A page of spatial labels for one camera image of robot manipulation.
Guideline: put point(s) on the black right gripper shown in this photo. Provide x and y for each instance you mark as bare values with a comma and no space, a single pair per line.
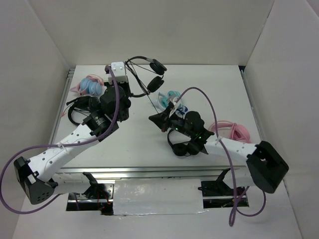
162,120

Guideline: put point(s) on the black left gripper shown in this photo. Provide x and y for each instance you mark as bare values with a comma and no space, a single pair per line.
126,85

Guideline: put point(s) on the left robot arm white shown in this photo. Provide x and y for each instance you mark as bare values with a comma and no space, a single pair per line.
38,175

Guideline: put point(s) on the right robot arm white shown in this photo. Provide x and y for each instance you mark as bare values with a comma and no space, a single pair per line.
265,168

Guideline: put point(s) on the teal white folded headphones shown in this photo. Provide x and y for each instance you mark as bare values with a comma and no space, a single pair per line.
162,100

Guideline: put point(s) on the blue pink headphones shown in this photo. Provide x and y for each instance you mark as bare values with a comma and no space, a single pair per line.
91,85

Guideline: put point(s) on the black small headphones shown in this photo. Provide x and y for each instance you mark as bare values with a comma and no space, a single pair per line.
183,148

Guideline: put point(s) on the black headset with microphone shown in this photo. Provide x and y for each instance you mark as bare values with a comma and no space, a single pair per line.
84,105

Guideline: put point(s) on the white foil covered panel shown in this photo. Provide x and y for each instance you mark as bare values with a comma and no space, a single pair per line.
157,197

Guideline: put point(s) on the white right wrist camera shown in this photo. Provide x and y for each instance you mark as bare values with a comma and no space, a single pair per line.
173,105

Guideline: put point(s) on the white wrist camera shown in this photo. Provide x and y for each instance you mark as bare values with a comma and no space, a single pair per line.
119,71
173,105

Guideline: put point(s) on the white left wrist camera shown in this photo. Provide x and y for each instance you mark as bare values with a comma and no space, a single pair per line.
119,71

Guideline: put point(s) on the aluminium frame rail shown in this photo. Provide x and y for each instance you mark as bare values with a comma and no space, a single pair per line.
139,148

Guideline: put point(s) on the pink headphones with cable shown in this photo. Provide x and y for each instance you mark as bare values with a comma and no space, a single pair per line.
237,132

